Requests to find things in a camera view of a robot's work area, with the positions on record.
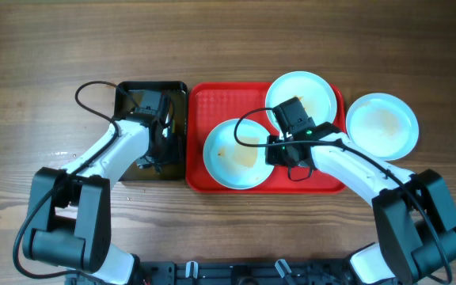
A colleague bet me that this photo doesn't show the black water tray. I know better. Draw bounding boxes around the black water tray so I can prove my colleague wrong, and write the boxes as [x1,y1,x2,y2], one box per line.
[114,81,188,181]

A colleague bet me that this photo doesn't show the light blue plate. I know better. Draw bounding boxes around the light blue plate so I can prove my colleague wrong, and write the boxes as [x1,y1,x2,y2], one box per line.
[346,93,420,161]
[264,71,337,134]
[203,119,274,190]

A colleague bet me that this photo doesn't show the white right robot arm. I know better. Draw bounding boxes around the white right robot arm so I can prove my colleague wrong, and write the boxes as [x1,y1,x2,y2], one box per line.
[268,97,456,284]

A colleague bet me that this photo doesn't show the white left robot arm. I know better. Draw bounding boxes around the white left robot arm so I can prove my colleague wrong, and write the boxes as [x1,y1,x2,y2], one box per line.
[12,91,182,284]

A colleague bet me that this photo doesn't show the light blue plate bottom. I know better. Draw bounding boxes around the light blue plate bottom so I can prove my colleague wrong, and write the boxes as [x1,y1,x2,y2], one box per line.
[203,119,274,190]

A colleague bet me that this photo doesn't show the red serving tray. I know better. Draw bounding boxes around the red serving tray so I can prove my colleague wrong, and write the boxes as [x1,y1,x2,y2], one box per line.
[185,82,345,195]

